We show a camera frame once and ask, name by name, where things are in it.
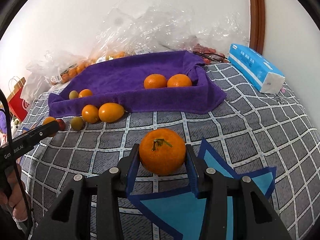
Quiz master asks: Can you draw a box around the white plastic bag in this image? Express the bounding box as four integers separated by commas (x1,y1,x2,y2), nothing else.
20,73,57,104

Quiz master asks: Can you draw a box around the small orange kumquat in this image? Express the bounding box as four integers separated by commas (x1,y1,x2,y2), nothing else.
42,116,57,137

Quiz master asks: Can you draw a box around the large stemmed orange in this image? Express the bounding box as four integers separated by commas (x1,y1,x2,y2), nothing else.
139,128,186,176

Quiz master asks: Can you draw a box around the grey checked tablecloth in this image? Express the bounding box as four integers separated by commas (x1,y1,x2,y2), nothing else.
21,63,319,239

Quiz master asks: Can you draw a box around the small orange tomato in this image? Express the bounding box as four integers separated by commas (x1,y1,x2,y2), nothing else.
78,89,93,98

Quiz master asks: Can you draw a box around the bag of small oranges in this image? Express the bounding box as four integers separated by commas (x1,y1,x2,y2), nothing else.
26,50,94,85

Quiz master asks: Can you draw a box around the clear bag of red fruit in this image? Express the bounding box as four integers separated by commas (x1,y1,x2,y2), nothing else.
172,12,249,61

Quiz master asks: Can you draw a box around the brown wooden door frame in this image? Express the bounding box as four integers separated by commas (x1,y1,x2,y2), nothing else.
249,0,266,54

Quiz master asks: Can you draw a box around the blue tissue pack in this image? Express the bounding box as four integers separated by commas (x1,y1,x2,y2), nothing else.
228,43,285,94

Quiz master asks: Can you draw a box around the red paper shopping bag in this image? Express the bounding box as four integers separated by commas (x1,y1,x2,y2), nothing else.
7,76,30,122

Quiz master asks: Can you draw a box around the oval orange kumquat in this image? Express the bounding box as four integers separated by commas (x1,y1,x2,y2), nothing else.
98,102,125,123

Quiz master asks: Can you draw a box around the person's left hand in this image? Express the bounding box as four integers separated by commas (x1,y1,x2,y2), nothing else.
1,170,28,222

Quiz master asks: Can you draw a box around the black cable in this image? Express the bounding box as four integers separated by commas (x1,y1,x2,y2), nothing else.
0,88,34,238

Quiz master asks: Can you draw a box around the round orange kumquat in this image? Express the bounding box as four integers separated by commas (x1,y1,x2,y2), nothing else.
81,105,99,124

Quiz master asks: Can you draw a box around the mandarin orange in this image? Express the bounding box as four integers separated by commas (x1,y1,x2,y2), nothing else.
167,74,192,87
144,74,167,89

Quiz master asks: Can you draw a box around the green yellow tomato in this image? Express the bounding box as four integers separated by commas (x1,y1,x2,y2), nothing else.
68,90,79,100
70,116,84,131

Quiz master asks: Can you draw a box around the clear bag of kumquats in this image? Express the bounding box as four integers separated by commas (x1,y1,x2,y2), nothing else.
89,1,197,63

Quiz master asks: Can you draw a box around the red cherry tomato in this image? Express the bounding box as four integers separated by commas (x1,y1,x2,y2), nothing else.
57,119,66,131

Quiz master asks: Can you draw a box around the purple towel tray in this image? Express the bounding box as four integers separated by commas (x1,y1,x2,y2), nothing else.
48,50,226,118

